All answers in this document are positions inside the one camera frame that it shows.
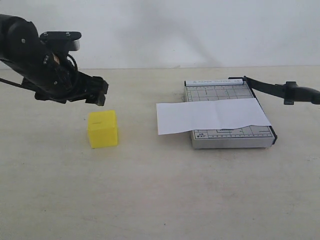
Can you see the yellow cube block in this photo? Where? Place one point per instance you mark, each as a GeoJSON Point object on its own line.
{"type": "Point", "coordinates": [102, 129]}

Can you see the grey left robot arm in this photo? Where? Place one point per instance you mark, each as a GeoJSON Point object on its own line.
{"type": "Point", "coordinates": [18, 35]}

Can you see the grey paper cutter base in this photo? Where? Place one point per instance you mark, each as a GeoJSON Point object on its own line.
{"type": "Point", "coordinates": [245, 137]}

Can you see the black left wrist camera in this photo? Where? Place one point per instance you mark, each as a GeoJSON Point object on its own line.
{"type": "Point", "coordinates": [61, 41]}

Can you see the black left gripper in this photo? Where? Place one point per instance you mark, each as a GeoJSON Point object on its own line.
{"type": "Point", "coordinates": [55, 76]}

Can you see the black cutter blade arm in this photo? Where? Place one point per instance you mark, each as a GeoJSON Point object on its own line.
{"type": "Point", "coordinates": [290, 92]}

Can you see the white paper sheet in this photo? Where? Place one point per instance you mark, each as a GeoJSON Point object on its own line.
{"type": "Point", "coordinates": [174, 118]}

